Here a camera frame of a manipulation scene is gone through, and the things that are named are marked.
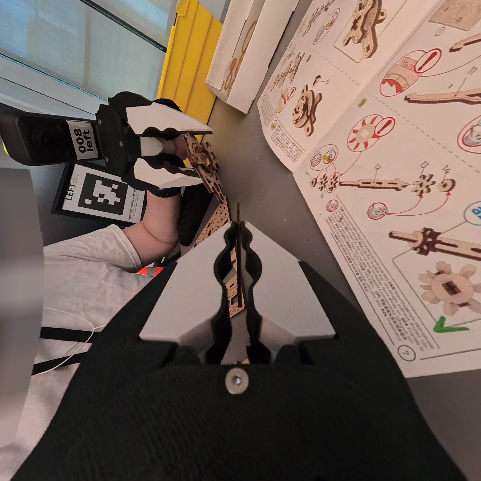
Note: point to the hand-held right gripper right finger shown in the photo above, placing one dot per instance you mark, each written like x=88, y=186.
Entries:
x=291, y=300

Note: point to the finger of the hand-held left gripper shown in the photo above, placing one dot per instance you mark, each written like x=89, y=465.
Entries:
x=165, y=176
x=169, y=118

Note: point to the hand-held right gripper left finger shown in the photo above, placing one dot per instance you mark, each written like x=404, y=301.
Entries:
x=180, y=300

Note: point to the wooden gear model assembly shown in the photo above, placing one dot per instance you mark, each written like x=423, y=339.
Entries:
x=205, y=165

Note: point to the laser-cut wooden parts sheet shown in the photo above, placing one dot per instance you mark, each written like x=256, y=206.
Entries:
x=218, y=229

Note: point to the person's left forearm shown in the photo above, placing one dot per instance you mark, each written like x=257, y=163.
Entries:
x=158, y=233

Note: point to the person's left hand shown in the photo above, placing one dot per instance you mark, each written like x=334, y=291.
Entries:
x=179, y=150

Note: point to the orange item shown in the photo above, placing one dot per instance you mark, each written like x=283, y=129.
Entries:
x=150, y=271

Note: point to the yellow plastic bin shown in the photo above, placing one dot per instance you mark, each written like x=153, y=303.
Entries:
x=188, y=64

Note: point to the white cardboard box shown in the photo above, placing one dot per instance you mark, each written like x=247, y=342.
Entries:
x=244, y=49

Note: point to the window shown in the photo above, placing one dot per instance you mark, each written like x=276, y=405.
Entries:
x=75, y=45

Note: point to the paper instruction booklet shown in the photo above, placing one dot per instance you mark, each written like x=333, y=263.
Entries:
x=375, y=169

